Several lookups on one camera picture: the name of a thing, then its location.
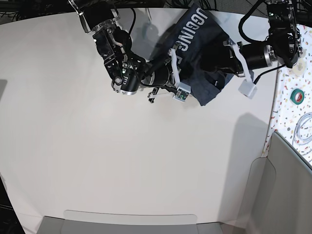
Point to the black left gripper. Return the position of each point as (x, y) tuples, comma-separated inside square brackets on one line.
[(222, 58)]

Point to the grey chair front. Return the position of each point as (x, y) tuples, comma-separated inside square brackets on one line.
[(78, 222)]

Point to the green tape roll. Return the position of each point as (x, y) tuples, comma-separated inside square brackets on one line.
[(297, 96)]

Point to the clear tape dispenser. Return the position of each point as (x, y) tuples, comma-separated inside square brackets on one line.
[(299, 68)]

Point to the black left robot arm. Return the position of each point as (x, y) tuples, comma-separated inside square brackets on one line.
[(282, 44)]

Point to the grey chair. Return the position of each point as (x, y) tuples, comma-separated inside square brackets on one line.
[(78, 222), (278, 196)]

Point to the grey chair right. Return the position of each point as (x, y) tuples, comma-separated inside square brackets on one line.
[(278, 196)]

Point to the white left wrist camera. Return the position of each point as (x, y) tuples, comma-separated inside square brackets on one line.
[(247, 87)]

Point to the speckled white side table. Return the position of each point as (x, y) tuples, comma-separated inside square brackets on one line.
[(291, 113)]

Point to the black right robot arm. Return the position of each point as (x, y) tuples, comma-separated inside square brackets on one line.
[(128, 71)]

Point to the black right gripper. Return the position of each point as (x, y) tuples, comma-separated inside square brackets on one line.
[(162, 76)]

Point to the blue t-shirt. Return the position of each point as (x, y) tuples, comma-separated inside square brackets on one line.
[(200, 37)]

